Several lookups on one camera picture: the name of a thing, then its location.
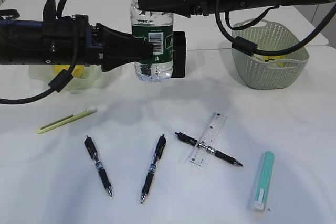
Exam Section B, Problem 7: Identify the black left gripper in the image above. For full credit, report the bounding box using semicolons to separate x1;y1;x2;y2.
73;14;153;72

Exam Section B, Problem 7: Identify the clear plastic water bottle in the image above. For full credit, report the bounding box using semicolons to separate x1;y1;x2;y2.
130;0;175;83

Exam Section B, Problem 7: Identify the yellow pear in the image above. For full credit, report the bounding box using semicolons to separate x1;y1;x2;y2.
54;65;85;78

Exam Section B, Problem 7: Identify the yellow white waste paper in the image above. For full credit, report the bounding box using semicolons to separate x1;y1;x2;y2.
253;54;287;68

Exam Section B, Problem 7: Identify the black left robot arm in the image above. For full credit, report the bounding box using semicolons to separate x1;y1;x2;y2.
1;9;153;72

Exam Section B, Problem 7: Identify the black square pen holder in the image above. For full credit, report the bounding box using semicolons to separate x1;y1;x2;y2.
171;31;187;78

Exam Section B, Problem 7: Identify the pale green wavy glass plate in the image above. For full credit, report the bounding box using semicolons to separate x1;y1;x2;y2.
28;65;102;93

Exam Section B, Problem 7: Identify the yellow-green utility knife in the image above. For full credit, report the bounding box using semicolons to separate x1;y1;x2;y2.
36;108;98;134

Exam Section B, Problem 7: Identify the black gel pen left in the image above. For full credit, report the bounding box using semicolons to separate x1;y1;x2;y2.
84;135;113;197

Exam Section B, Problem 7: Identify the blue black gel pen middle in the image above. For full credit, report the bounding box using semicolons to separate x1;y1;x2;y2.
140;134;166;204

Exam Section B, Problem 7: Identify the green woven plastic basket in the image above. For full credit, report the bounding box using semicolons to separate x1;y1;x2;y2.
232;20;310;89

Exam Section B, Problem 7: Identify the black gel pen on ruler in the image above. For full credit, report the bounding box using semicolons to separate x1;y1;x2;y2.
175;132;243;167

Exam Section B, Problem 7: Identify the clear plastic ruler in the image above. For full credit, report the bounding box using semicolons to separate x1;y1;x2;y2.
188;112;227;167

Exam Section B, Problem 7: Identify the teal white utility knife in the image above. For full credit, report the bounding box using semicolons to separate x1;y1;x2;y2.
254;151;275;212

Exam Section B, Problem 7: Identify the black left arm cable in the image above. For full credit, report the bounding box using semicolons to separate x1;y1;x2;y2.
0;19;79;105

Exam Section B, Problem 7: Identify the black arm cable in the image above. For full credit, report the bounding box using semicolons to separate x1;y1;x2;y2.
0;19;79;105
214;0;336;58

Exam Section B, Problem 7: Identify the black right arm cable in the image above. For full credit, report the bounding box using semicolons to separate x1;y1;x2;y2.
214;0;336;58

